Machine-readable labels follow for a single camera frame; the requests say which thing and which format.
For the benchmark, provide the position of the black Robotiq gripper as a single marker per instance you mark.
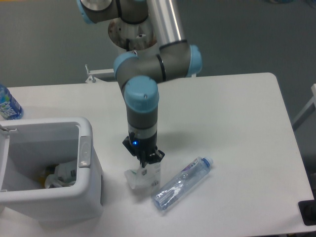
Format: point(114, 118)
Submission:
point(144, 149)

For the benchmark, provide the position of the white paper wrapper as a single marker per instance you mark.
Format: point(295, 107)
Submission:
point(144, 181)

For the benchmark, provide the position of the clear plastic bottle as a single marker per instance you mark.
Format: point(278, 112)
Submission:
point(182, 183)

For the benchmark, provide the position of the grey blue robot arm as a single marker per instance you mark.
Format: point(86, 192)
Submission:
point(141, 97)

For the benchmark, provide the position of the trash pile inside can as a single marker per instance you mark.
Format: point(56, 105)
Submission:
point(59, 175)

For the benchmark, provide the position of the white plastic trash can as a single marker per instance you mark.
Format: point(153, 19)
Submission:
point(27, 147)

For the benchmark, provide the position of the blue labelled water bottle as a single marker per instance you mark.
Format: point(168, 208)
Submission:
point(10, 109)

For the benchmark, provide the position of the black clamp at table edge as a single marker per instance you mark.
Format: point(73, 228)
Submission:
point(308, 211)

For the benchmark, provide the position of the white metal base frame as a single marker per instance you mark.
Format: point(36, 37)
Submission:
point(101, 74)

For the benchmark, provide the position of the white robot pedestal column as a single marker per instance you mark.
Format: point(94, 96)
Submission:
point(133, 41)

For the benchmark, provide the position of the white frame at right edge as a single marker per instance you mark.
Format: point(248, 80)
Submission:
point(306, 111)

